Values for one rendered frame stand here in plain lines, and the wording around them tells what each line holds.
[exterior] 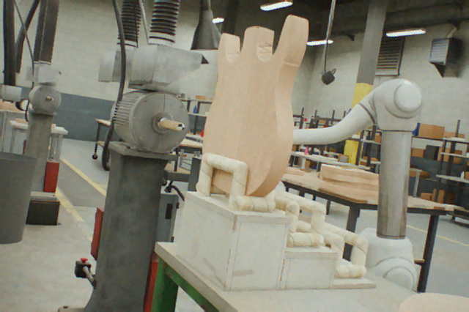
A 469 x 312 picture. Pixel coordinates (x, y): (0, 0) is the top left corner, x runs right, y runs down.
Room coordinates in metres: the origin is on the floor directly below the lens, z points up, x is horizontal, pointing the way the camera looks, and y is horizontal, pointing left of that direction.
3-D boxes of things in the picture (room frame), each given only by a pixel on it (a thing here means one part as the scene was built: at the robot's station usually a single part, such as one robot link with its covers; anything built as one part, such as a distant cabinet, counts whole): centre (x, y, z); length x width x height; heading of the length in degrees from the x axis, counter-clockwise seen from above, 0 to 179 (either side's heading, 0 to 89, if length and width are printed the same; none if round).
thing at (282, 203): (1.35, -0.12, 1.12); 0.20 x 0.03 x 0.03; 30
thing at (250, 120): (1.29, -0.01, 1.33); 0.35 x 0.04 x 0.40; 30
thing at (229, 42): (1.41, 0.05, 1.48); 0.07 x 0.04 x 0.09; 30
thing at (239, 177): (1.20, -0.02, 1.15); 0.03 x 0.03 x 0.09
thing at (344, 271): (1.37, -0.34, 0.96); 0.11 x 0.03 x 0.03; 121
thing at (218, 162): (1.27, 0.02, 1.20); 0.20 x 0.03 x 0.03; 30
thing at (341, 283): (1.45, -0.29, 0.94); 0.27 x 0.15 x 0.01; 31
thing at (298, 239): (1.29, -0.20, 1.04); 0.11 x 0.03 x 0.03; 121
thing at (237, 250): (1.30, -0.02, 1.02); 0.27 x 0.15 x 0.17; 31
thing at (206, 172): (1.35, 0.06, 1.15); 0.03 x 0.03 x 0.09
